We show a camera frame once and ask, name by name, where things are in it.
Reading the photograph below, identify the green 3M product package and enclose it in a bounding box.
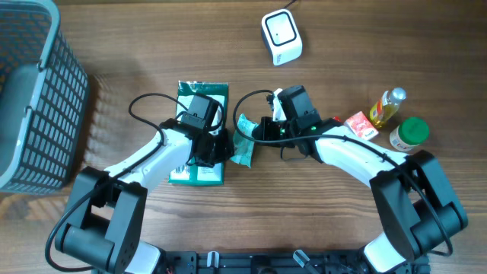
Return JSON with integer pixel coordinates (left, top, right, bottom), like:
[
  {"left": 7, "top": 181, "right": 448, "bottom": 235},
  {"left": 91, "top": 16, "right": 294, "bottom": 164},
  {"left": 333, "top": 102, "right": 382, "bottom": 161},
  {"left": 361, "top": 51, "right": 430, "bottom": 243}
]
[{"left": 168, "top": 81, "right": 229, "bottom": 186}]

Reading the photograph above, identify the teal mint candy packet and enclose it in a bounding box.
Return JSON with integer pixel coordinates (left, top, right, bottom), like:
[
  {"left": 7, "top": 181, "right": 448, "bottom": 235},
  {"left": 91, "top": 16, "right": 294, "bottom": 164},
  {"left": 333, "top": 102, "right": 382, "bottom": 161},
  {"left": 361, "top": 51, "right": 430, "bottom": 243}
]
[{"left": 231, "top": 113, "right": 257, "bottom": 168}]

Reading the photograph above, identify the red Kleenex tissue pack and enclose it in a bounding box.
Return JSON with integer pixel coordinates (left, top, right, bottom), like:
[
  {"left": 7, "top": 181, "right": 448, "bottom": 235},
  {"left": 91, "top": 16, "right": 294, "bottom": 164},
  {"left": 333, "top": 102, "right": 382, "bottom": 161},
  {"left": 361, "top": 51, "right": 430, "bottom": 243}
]
[{"left": 344, "top": 111, "right": 379, "bottom": 141}]

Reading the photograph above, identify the yellow liquid bottle silver cap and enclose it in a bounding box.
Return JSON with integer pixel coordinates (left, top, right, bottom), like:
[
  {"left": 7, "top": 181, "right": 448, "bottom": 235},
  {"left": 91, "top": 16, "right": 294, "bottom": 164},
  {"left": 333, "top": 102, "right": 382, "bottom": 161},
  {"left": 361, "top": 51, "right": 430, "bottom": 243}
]
[{"left": 369, "top": 87, "right": 406, "bottom": 129}]

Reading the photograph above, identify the green lid white jar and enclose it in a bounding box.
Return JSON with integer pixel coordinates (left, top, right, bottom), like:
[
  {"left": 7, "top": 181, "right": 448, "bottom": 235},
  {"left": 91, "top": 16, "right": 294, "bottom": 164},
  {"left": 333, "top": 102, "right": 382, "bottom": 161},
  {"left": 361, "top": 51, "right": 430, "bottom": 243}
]
[{"left": 390, "top": 117, "right": 430, "bottom": 151}]

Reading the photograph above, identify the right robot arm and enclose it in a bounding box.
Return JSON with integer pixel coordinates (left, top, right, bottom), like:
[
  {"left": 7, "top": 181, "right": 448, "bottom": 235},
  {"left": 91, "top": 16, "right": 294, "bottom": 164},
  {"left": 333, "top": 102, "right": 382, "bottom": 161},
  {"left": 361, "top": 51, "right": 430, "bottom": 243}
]
[{"left": 252, "top": 85, "right": 468, "bottom": 273}]

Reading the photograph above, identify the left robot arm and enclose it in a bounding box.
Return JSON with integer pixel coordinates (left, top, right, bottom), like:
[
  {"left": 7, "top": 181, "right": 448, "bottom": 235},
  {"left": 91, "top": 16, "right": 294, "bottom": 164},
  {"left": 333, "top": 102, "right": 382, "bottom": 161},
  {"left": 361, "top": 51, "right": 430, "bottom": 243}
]
[{"left": 44, "top": 94, "right": 232, "bottom": 273}]

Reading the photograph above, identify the white barcode scanner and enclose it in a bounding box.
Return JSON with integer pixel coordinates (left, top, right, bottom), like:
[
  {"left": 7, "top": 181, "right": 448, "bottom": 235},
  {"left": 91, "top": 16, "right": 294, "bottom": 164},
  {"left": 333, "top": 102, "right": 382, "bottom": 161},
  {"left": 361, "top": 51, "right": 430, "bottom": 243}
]
[{"left": 261, "top": 8, "right": 303, "bottom": 66}]

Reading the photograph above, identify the grey plastic mesh basket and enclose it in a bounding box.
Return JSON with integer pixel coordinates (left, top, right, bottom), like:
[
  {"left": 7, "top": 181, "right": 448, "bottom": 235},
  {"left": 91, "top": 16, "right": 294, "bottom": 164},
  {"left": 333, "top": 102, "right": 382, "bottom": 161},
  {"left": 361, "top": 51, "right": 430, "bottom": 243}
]
[{"left": 1, "top": 0, "right": 90, "bottom": 195}]

